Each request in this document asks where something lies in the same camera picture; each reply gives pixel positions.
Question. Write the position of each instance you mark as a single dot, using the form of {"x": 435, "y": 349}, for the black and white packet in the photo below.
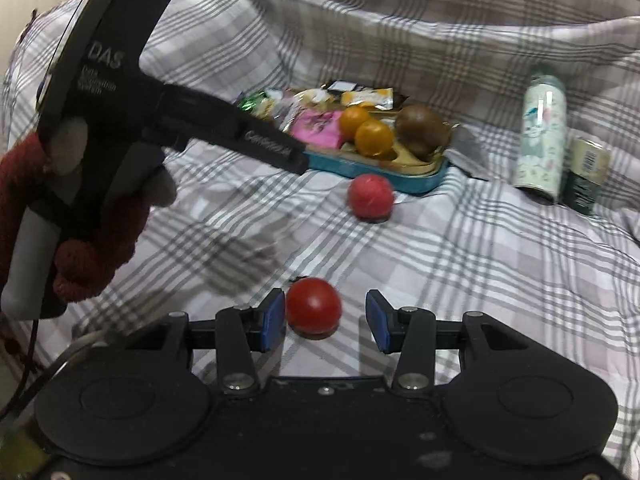
{"x": 342, "y": 86}

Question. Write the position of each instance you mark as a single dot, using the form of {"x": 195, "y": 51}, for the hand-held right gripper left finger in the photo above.
{"x": 272, "y": 321}

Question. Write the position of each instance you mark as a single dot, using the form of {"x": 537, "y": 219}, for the pink snack packet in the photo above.
{"x": 317, "y": 127}

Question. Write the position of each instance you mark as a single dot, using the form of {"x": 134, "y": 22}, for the small green box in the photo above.
{"x": 585, "y": 175}

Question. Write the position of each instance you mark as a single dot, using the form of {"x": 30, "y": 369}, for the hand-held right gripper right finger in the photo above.
{"x": 377, "y": 324}

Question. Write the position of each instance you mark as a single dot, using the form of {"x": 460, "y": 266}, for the teal and gold tin tray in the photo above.
{"x": 350, "y": 167}

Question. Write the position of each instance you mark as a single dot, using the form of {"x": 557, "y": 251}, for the grey plaid bed sheet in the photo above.
{"x": 450, "y": 270}

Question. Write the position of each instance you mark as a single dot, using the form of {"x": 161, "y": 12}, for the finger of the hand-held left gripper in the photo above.
{"x": 250, "y": 135}

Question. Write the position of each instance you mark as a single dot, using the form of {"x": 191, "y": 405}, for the orange and white snack packet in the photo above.
{"x": 370, "y": 96}

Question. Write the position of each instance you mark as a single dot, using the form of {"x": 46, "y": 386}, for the round pale yellow snack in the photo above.
{"x": 312, "y": 96}

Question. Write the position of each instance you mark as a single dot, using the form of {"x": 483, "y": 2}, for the person's left hand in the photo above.
{"x": 100, "y": 255}

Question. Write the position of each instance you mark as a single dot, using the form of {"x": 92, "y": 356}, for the brown round fruit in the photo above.
{"x": 417, "y": 125}

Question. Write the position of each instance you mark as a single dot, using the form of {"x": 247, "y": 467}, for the red round fruit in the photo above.
{"x": 370, "y": 195}
{"x": 314, "y": 305}

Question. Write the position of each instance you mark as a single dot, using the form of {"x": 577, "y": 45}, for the small orange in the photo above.
{"x": 374, "y": 137}
{"x": 354, "y": 120}

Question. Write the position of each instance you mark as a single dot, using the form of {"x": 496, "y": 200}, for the white cartoon print bottle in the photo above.
{"x": 540, "y": 135}

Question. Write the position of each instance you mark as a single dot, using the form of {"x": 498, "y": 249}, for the shiny green snack packet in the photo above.
{"x": 250, "y": 105}

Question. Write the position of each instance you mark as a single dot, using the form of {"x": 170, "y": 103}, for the clear packet with dark contents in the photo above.
{"x": 289, "y": 112}

